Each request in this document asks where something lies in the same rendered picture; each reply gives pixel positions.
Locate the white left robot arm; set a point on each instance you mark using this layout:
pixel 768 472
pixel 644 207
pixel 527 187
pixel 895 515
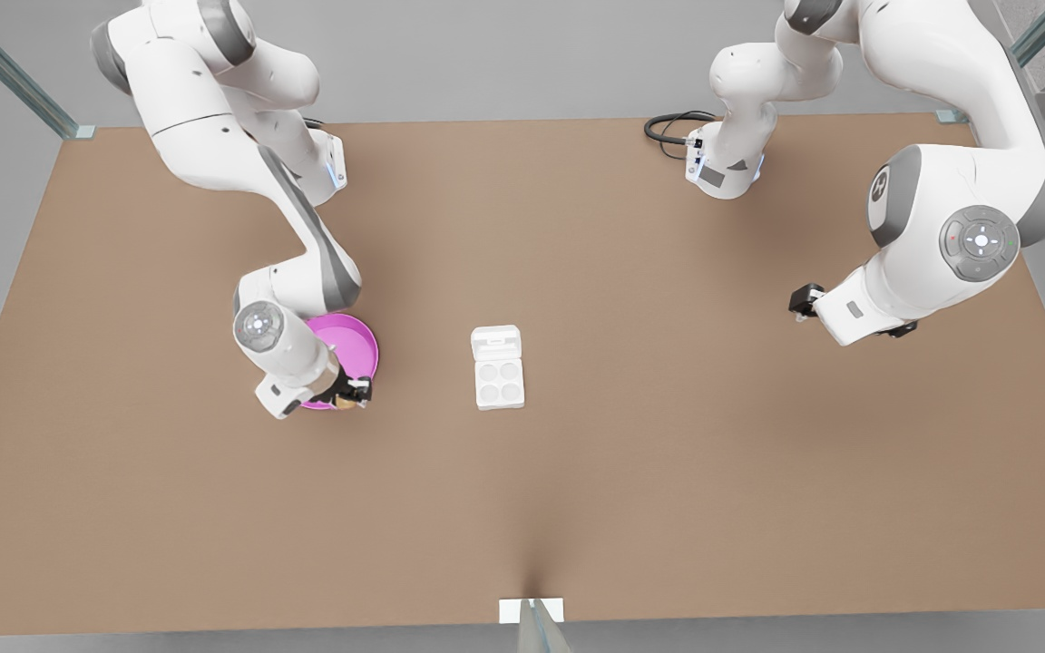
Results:
pixel 949 181

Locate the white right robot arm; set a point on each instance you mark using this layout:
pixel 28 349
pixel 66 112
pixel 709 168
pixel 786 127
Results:
pixel 214 145

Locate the white egg box base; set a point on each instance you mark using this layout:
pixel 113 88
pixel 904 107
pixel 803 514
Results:
pixel 499 384

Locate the pink round plate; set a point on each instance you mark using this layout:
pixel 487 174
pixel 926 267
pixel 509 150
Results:
pixel 350 343

